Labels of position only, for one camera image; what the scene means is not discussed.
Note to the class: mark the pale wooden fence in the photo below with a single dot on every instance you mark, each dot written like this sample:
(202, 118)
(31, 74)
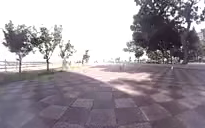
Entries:
(5, 65)

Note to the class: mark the grass strip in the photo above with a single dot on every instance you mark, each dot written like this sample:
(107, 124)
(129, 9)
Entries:
(20, 76)

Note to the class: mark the checkered paved plaza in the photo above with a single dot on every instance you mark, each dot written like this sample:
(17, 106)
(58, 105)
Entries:
(100, 100)

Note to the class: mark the group of large dark trees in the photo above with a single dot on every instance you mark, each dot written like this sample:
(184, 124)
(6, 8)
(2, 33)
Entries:
(166, 33)

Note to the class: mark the small tree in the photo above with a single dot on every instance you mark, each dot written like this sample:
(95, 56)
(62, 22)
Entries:
(137, 50)

